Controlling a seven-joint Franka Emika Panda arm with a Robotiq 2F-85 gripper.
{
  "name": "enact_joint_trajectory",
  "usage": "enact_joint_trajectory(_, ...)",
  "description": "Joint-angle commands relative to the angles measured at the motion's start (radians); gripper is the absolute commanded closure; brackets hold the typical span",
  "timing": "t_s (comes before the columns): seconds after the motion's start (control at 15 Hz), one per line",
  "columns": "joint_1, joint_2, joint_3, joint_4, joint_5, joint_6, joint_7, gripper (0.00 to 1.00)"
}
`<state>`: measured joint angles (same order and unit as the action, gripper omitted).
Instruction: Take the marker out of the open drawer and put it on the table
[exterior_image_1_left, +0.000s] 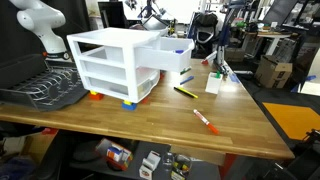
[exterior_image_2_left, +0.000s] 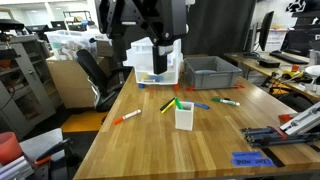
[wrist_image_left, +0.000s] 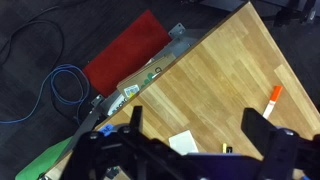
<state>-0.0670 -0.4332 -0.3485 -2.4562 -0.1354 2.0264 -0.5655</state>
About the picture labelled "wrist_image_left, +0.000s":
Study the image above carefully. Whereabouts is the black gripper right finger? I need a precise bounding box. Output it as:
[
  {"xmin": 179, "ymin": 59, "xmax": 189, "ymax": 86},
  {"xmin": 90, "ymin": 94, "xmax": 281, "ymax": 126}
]
[{"xmin": 241, "ymin": 108, "xmax": 277, "ymax": 157}]

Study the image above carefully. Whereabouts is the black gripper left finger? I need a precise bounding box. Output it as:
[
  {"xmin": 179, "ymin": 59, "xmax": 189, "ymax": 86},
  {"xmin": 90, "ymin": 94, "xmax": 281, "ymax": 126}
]
[{"xmin": 129, "ymin": 106, "xmax": 143, "ymax": 133}]

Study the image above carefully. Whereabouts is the orange capped white marker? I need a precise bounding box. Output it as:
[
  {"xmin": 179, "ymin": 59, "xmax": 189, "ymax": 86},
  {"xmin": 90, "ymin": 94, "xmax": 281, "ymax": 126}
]
[{"xmin": 263, "ymin": 85, "xmax": 283, "ymax": 119}]

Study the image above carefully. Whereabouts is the white marker holder block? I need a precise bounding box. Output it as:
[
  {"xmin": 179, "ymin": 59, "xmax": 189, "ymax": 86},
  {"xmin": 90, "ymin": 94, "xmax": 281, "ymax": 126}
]
[{"xmin": 169, "ymin": 130, "xmax": 198, "ymax": 155}]

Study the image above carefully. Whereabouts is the blue tape label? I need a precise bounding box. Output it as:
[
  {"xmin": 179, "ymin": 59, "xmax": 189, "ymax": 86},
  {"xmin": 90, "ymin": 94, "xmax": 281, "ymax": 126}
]
[{"xmin": 100, "ymin": 124, "xmax": 114, "ymax": 137}]

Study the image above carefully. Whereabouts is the red floor mat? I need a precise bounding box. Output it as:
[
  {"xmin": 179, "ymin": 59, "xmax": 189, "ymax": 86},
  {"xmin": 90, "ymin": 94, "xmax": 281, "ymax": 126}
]
[{"xmin": 83, "ymin": 10, "xmax": 171, "ymax": 96}]

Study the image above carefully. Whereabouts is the green floor mat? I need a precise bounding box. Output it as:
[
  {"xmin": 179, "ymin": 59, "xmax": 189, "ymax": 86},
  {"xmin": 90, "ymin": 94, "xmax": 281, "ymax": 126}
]
[{"xmin": 15, "ymin": 137, "xmax": 71, "ymax": 180}]

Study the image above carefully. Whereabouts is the blue cable on floor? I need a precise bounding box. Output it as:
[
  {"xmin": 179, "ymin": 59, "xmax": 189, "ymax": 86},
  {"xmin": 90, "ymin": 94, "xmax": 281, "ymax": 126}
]
[{"xmin": 0, "ymin": 63, "xmax": 91, "ymax": 126}]

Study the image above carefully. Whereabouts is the grey metal table frame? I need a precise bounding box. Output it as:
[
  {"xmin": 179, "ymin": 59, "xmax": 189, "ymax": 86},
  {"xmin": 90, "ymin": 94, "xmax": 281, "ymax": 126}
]
[{"xmin": 61, "ymin": 23, "xmax": 208, "ymax": 156}]

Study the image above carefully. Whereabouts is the black cable on floor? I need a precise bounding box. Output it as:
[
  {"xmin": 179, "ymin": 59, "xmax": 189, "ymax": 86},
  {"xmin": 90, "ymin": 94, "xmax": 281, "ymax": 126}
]
[{"xmin": 0, "ymin": 4, "xmax": 66, "ymax": 65}]

